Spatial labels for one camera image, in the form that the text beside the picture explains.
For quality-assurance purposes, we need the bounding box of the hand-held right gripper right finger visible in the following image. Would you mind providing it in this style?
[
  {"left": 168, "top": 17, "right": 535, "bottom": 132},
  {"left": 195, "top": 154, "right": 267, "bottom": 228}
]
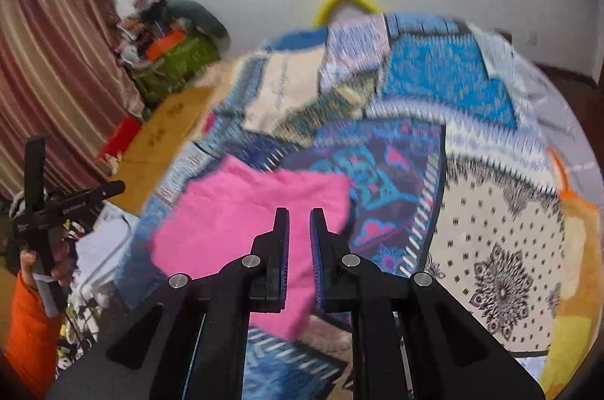
[{"left": 309, "top": 208, "right": 543, "bottom": 400}]

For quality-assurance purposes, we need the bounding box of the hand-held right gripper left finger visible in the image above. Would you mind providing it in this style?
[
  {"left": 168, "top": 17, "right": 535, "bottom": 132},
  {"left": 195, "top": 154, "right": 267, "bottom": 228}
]
[{"left": 47, "top": 208, "right": 291, "bottom": 400}]

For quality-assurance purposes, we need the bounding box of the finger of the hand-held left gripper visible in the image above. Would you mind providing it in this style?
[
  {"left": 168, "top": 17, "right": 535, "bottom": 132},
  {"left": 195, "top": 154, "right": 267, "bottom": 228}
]
[
  {"left": 87, "top": 180, "right": 126, "bottom": 196},
  {"left": 85, "top": 191, "right": 118, "bottom": 206}
]

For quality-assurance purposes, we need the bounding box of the pink knit cardigan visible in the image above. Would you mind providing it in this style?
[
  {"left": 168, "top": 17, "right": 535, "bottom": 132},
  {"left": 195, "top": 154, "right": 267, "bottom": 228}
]
[{"left": 150, "top": 155, "right": 352, "bottom": 343}]

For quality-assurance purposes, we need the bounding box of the person's left forearm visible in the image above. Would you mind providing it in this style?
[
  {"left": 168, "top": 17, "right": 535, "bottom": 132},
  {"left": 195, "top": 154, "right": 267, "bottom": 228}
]
[{"left": 5, "top": 272, "right": 64, "bottom": 398}]

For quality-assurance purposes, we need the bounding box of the person's left hand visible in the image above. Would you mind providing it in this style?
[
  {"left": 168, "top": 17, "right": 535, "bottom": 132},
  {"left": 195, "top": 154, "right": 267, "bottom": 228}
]
[{"left": 19, "top": 238, "right": 76, "bottom": 288}]

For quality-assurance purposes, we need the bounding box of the white printed cloth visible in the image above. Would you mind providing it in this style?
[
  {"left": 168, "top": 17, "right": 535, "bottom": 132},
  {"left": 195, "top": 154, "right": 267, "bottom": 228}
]
[{"left": 71, "top": 202, "right": 140, "bottom": 311}]

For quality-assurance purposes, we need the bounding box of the red box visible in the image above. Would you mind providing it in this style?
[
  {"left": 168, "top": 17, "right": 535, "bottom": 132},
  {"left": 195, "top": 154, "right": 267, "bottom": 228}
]
[{"left": 97, "top": 117, "right": 142, "bottom": 160}]

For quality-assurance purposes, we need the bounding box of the wooden board with flower cutouts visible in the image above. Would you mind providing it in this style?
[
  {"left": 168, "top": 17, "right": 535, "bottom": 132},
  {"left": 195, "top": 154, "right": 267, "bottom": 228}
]
[{"left": 113, "top": 86, "right": 215, "bottom": 217}]

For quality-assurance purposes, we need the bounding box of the striped red curtain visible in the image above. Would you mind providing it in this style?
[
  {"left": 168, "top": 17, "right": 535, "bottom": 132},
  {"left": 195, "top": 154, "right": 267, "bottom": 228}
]
[{"left": 0, "top": 0, "right": 145, "bottom": 198}]

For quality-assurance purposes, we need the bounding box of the orange box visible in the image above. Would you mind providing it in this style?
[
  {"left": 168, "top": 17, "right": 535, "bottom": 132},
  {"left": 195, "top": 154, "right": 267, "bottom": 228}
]
[{"left": 144, "top": 28, "right": 187, "bottom": 56}]

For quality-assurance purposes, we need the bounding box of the patchwork printed blanket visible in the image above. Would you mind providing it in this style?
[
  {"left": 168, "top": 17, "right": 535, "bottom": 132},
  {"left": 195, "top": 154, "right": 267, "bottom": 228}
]
[{"left": 113, "top": 12, "right": 567, "bottom": 400}]

